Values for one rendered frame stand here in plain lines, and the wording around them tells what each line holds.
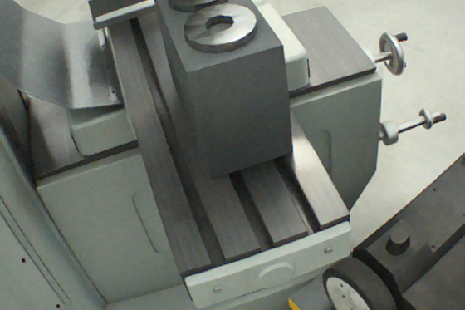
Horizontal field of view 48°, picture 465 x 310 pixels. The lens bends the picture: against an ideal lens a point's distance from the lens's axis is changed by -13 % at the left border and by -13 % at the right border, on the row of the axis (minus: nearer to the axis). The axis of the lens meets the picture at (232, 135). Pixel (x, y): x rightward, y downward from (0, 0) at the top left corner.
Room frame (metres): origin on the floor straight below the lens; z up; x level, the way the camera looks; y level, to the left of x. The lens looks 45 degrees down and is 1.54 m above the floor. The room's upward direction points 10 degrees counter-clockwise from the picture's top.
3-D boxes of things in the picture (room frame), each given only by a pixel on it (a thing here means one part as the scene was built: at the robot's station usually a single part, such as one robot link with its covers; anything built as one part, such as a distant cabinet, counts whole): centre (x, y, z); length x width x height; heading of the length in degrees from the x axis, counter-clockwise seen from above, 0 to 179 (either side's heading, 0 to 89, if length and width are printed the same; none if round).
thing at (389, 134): (0.95, -0.46, 0.52); 0.22 x 0.06 x 0.06; 100
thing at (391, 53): (1.08, -0.40, 0.64); 0.16 x 0.12 x 0.12; 100
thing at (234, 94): (0.64, 0.00, 1.04); 0.22 x 0.12 x 0.20; 10
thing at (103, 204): (0.99, 0.07, 0.44); 0.80 x 0.30 x 0.60; 100
